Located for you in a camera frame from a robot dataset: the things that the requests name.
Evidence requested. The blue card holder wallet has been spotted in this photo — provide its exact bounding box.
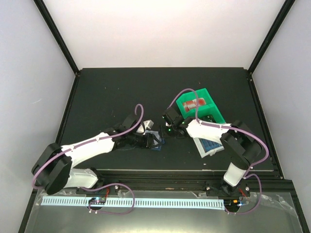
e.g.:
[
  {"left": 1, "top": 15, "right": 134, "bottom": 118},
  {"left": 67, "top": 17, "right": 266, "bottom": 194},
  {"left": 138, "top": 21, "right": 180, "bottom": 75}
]
[{"left": 145, "top": 130, "right": 165, "bottom": 150}]

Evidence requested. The red white card stack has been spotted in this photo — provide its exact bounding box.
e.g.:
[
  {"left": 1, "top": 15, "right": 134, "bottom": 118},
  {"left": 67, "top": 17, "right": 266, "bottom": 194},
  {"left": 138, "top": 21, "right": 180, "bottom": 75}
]
[{"left": 182, "top": 98, "right": 206, "bottom": 113}]

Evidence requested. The green bin with red cards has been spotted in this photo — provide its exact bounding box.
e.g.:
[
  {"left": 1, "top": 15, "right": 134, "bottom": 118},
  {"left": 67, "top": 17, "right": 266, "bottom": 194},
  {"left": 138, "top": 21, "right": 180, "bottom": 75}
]
[{"left": 175, "top": 88, "right": 219, "bottom": 121}]

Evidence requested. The white bin with blue cards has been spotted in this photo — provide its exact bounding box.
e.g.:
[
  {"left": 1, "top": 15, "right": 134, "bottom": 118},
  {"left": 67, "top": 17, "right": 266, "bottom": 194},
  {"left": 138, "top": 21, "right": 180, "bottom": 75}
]
[{"left": 193, "top": 138, "right": 224, "bottom": 158}]

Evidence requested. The green bin with black cards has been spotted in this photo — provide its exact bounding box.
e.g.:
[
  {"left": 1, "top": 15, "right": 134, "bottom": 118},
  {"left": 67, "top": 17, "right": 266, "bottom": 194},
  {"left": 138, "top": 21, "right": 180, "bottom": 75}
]
[{"left": 198, "top": 104, "right": 226, "bottom": 124}]

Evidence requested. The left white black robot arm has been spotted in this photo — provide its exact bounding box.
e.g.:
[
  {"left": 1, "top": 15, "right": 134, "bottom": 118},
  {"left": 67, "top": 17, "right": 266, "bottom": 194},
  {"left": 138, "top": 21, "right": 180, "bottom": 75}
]
[{"left": 32, "top": 115, "right": 163, "bottom": 195}]

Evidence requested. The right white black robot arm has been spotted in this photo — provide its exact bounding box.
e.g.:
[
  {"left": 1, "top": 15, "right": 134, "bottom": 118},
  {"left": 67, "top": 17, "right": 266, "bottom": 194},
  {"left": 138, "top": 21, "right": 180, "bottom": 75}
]
[{"left": 159, "top": 117, "right": 269, "bottom": 196}]

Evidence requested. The black vip card stack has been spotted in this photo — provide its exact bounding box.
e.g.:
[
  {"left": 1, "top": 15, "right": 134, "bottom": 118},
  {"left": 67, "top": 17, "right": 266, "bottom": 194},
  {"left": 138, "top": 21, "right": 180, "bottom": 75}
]
[{"left": 202, "top": 115, "right": 216, "bottom": 123}]

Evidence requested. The blue vip card stack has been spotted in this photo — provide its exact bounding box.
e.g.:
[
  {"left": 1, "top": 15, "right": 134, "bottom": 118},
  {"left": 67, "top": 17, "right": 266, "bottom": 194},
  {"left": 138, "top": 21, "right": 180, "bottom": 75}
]
[{"left": 199, "top": 138, "right": 223, "bottom": 152}]

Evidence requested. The left small circuit board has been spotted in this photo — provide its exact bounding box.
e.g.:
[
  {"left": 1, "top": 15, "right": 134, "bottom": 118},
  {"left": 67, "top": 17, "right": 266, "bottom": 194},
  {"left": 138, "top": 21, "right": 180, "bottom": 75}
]
[{"left": 89, "top": 197, "right": 106, "bottom": 205}]

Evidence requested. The small circuit board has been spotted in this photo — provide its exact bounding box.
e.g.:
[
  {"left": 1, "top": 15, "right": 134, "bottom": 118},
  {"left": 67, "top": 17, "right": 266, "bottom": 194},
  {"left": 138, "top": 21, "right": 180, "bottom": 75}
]
[
  {"left": 224, "top": 198, "right": 248, "bottom": 207},
  {"left": 89, "top": 197, "right": 106, "bottom": 205}
]

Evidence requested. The right small circuit board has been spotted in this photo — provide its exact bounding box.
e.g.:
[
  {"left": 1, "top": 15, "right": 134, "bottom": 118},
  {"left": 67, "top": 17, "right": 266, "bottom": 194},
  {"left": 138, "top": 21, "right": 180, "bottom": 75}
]
[{"left": 224, "top": 198, "right": 248, "bottom": 207}]

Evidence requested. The white slotted cable duct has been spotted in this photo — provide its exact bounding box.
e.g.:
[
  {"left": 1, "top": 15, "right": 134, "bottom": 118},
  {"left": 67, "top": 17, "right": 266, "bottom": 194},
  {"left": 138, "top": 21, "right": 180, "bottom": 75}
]
[{"left": 41, "top": 196, "right": 225, "bottom": 210}]

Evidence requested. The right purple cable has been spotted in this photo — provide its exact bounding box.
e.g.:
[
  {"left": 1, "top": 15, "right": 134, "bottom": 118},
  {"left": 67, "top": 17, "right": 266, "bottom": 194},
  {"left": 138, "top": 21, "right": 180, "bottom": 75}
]
[{"left": 167, "top": 88, "right": 270, "bottom": 216}]

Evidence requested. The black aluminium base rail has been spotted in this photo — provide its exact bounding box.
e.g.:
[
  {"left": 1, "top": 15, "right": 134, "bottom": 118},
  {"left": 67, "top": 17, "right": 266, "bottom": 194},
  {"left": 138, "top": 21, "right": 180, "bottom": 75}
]
[{"left": 86, "top": 168, "right": 296, "bottom": 198}]

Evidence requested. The left black frame post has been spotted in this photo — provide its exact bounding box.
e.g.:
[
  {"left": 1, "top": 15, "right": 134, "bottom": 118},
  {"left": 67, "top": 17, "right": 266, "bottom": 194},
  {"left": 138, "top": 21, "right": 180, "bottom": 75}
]
[{"left": 33, "top": 0, "right": 80, "bottom": 76}]

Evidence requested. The black frame post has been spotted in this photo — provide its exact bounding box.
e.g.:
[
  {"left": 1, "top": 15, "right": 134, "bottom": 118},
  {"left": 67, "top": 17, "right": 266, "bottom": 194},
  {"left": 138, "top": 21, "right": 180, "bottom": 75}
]
[
  {"left": 33, "top": 0, "right": 80, "bottom": 76},
  {"left": 247, "top": 0, "right": 296, "bottom": 73}
]

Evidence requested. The right black frame post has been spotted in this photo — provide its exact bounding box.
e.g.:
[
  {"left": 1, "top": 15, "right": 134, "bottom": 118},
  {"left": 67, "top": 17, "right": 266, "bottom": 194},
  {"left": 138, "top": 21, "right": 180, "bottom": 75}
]
[{"left": 247, "top": 0, "right": 296, "bottom": 73}]

